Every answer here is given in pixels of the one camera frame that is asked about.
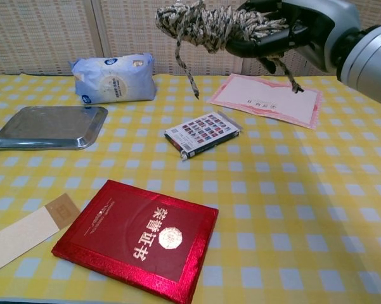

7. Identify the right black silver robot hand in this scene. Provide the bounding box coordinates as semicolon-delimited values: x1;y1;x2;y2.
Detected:
224;0;361;73

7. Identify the speckled braided rope bundle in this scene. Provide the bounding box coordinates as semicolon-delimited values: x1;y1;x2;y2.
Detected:
155;0;306;100

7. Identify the pink bordered paper certificate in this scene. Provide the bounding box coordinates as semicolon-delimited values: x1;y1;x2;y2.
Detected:
206;73;325;130

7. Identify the small box with colourful grid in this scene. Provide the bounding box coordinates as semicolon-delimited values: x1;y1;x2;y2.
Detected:
163;110;244;160

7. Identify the yellow white checkered tablecloth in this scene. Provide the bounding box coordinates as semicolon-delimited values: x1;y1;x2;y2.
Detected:
0;73;381;304

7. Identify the blue white tissue pack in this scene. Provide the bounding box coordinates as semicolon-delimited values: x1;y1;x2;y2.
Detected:
68;53;157;106

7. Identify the red certificate book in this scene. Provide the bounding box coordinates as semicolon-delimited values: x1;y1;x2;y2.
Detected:
51;179;220;304

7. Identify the woven bamboo folding screen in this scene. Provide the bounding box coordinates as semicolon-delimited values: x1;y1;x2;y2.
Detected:
0;0;381;80

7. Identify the rectangular stainless steel tray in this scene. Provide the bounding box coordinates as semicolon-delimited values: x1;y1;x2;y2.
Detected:
0;105;110;151

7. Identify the beige brown paper bookmark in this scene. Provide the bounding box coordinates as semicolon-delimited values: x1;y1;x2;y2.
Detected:
0;193;81;277

